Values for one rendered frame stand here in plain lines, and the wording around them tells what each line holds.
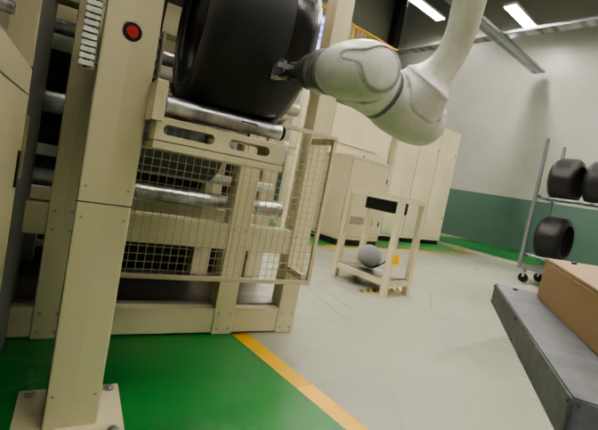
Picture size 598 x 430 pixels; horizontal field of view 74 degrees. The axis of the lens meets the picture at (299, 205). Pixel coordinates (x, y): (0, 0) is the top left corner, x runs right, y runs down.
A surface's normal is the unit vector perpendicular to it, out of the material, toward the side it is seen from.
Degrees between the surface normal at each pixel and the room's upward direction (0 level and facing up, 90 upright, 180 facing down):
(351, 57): 79
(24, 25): 90
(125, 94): 90
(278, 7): 88
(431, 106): 114
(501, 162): 90
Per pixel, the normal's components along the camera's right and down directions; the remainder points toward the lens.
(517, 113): -0.76, -0.11
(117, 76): 0.48, 0.15
